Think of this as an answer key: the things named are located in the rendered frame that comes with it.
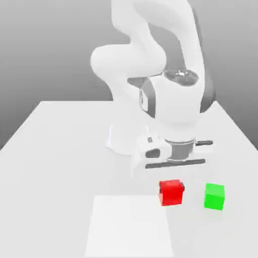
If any small green cube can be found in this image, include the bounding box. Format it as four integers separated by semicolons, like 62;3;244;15
203;182;225;211

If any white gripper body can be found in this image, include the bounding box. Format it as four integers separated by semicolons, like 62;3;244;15
130;150;214;182

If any small red cube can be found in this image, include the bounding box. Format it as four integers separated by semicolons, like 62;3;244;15
158;179;185;207

